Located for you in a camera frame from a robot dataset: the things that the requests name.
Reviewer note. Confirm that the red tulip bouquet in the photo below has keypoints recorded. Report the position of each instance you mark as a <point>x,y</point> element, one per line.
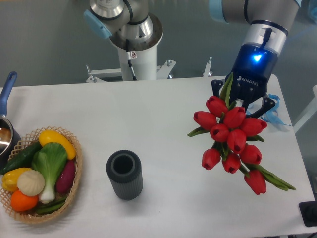
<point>233,134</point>

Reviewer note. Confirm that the blue ribbon knot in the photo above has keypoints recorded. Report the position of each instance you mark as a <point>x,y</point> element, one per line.
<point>271,116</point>

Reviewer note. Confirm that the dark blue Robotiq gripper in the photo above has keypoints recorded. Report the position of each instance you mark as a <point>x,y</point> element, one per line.
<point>251,72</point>

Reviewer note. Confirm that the blue handled saucepan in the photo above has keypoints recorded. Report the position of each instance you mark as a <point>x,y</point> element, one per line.
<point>9,137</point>

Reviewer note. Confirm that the woven wicker basket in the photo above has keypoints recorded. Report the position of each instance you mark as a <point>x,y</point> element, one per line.
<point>29,217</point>

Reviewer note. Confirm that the dark green cucumber toy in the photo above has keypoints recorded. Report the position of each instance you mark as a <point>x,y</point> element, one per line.
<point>22,159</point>

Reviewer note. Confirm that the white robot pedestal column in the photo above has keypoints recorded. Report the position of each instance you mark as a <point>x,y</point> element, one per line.
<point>144,64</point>

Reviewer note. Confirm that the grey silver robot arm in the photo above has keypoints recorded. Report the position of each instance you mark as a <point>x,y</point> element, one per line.
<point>135,32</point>

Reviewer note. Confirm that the cream garlic bulb toy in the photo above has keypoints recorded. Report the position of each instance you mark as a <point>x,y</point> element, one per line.
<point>31,183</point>

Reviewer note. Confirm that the green pea pods toy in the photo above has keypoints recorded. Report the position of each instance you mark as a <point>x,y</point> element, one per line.
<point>50,207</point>

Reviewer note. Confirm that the dark grey ribbed vase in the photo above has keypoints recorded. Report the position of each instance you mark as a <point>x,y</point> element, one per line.
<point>124,170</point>

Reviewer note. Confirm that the purple sweet potato toy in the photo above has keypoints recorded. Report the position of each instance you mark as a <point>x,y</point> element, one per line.
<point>65,180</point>

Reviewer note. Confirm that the white frame at right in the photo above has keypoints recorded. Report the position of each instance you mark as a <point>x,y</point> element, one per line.
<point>307,112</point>

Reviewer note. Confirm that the yellow bell pepper toy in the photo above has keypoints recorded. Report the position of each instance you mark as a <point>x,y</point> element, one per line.
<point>9,179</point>

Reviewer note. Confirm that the green bok choy toy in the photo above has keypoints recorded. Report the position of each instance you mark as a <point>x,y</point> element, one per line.
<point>50,162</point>

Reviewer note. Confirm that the orange fruit toy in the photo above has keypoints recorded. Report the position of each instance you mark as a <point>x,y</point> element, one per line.
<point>21,202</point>

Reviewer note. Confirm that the white metal base frame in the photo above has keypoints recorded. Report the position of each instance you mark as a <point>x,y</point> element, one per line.
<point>163,72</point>

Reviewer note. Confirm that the black device at edge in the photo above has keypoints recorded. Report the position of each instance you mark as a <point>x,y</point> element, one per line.
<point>309,213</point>

